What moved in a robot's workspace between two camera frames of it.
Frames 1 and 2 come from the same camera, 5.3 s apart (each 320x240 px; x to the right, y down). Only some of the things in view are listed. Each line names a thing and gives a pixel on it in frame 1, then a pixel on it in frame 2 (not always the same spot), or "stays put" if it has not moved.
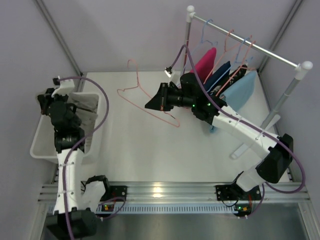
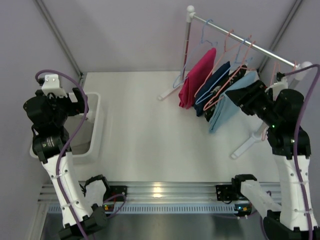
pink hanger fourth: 239,71 stays put
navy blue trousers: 217,76 stays put
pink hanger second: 225,52 stays put
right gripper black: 164,96 -> 244,95
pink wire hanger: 150,95 -> 263,136
